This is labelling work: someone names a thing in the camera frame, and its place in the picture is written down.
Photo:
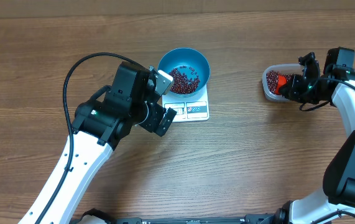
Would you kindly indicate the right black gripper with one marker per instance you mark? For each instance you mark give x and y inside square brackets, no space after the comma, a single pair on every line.
[303,86]

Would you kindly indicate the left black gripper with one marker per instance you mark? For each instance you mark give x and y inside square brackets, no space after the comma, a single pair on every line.
[157,115]

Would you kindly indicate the red scoop with blue handle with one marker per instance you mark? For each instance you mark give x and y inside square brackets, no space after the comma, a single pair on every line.
[281,81]

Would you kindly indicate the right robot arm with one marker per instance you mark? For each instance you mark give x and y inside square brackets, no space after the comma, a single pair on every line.
[334,85]

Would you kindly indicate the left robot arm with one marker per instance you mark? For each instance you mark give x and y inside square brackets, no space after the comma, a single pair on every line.
[99,124]

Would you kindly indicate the white digital kitchen scale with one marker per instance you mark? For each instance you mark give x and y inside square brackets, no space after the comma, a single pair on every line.
[188,108]

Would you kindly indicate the red beans in bowl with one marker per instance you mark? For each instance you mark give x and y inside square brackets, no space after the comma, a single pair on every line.
[186,80]

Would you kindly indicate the blue metal bowl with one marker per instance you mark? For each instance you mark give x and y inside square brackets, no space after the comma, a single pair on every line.
[189,57]

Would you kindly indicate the clear plastic container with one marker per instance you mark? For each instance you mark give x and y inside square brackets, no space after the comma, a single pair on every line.
[294,68]

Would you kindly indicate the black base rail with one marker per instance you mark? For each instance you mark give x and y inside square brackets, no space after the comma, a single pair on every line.
[97,216]

